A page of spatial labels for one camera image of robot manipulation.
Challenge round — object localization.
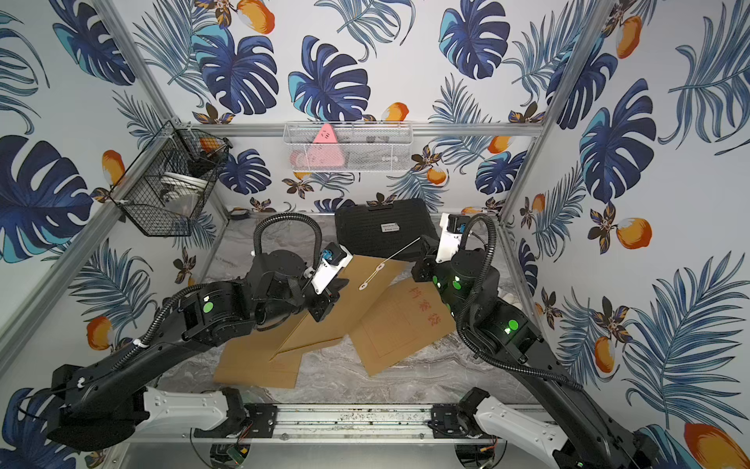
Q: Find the brown kraft file bag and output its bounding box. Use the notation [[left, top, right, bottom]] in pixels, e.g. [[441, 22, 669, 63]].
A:
[[214, 328, 302, 389]]

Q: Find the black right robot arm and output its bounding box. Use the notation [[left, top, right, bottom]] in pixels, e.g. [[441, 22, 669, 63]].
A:
[[412, 214, 665, 468]]

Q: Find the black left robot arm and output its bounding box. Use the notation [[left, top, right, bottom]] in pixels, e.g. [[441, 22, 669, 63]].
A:
[[45, 213, 353, 451]]

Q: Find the brown file bag stack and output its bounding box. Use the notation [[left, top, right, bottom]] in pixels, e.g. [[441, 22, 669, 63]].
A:
[[350, 279, 455, 376]]

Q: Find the black plastic tool case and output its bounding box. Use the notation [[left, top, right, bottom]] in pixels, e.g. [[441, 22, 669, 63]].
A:
[[334, 199, 439, 262]]

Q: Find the black round tape roll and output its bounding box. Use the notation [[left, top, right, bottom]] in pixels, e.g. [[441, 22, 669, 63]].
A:
[[228, 207, 251, 221]]

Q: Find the pink triangular item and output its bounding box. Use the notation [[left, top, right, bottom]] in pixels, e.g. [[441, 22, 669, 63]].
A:
[[290, 123, 346, 170]]

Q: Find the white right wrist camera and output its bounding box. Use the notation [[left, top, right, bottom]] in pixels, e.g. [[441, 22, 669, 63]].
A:
[[436, 213, 470, 264]]

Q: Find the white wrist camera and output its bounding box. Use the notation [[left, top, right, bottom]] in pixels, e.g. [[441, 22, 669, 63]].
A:
[[436, 213, 470, 264], [312, 242, 354, 294]]

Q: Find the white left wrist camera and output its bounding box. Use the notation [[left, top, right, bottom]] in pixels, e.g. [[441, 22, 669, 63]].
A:
[[312, 242, 354, 294]]

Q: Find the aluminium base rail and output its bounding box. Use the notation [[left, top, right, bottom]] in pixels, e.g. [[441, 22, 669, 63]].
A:
[[116, 401, 594, 445]]

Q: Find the clear wall shelf basket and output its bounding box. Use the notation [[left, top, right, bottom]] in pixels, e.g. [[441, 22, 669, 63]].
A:
[[282, 121, 414, 173]]

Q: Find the black wire basket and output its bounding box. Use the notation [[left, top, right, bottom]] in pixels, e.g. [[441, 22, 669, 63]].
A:
[[107, 121, 232, 238]]

